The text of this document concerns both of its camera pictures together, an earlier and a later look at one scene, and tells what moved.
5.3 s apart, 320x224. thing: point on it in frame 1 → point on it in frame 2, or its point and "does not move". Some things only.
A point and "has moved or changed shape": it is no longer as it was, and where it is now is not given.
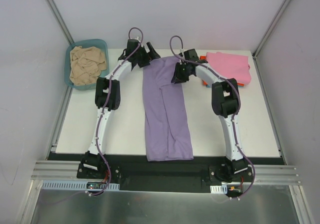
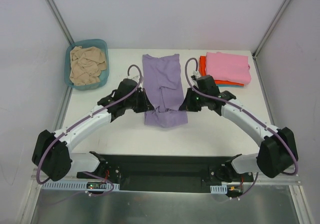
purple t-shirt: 168,133 has moved or changed shape
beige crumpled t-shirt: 86,64 does not move
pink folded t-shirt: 231,66 does not move
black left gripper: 146,56 → 139,101
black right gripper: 178,75 → 190,100
